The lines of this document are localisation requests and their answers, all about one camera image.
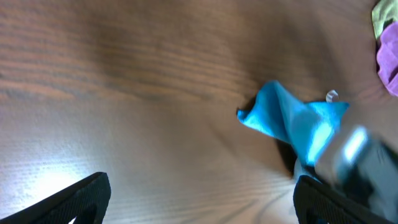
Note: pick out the blue microfiber cloth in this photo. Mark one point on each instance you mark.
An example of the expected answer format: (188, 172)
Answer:
(308, 127)

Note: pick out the purple microfiber cloth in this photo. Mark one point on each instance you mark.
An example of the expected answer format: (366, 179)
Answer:
(386, 58)

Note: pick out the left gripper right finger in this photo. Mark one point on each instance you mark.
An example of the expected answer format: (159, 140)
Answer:
(317, 202)

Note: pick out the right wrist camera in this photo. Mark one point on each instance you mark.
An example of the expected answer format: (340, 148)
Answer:
(340, 156)

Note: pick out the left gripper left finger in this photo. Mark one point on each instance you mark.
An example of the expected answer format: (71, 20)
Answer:
(86, 201)

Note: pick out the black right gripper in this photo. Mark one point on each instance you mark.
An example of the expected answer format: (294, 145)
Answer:
(376, 177)

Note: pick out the green microfiber cloth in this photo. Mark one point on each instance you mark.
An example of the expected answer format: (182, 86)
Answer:
(383, 14)

